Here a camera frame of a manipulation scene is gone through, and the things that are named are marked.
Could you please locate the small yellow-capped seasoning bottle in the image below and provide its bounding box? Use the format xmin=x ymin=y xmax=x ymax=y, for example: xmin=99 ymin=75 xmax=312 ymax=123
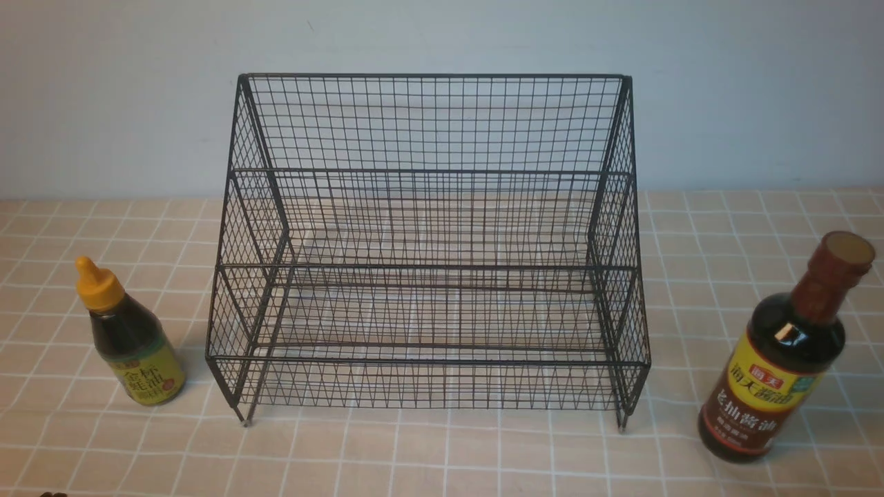
xmin=75 ymin=257 xmax=186 ymax=407

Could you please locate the black wire mesh rack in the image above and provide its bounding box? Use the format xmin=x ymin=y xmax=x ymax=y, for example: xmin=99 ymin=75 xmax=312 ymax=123
xmin=205 ymin=72 xmax=651 ymax=430

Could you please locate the dark soy sauce bottle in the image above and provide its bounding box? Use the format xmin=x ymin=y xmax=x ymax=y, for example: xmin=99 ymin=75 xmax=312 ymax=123
xmin=698 ymin=231 xmax=876 ymax=463

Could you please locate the beige checkered tablecloth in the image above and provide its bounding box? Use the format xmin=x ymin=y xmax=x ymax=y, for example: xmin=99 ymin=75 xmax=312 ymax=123
xmin=1 ymin=188 xmax=882 ymax=496

